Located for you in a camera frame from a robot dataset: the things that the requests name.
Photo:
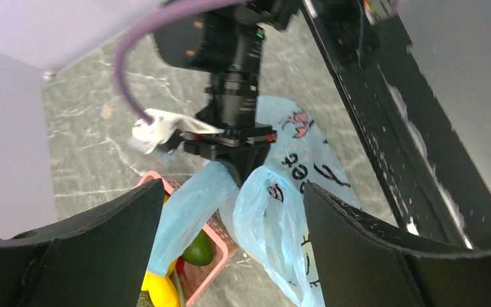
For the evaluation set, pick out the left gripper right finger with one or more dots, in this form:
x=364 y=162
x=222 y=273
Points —
x=364 y=261

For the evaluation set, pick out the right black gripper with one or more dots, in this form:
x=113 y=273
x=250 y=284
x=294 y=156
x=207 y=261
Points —
x=236 y=149

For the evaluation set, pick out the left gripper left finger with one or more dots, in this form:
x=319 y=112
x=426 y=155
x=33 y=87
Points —
x=95 y=258

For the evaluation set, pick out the light blue plastic bag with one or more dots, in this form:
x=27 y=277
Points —
x=265 y=216

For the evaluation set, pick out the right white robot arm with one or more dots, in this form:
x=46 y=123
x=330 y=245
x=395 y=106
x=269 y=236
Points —
x=226 y=43

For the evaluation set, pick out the yellow fake banana bunch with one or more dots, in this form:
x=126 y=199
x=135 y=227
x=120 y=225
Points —
x=160 y=288

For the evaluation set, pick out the small green fake fruit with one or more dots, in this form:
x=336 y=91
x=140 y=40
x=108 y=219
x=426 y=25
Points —
x=199 y=252

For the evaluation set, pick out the pink plastic basket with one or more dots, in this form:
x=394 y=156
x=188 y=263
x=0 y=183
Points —
x=192 y=275

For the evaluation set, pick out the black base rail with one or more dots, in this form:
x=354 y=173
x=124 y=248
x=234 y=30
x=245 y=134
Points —
x=415 y=79

